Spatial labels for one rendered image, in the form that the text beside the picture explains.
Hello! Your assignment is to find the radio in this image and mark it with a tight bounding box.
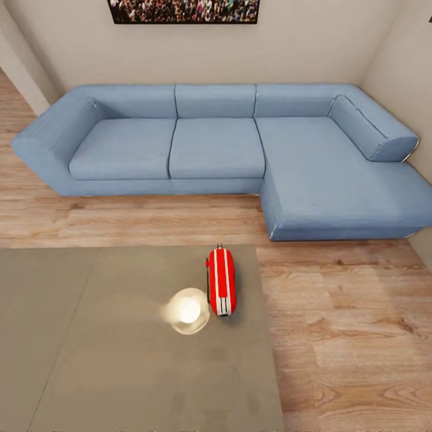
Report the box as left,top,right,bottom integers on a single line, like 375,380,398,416
206,244,236,317

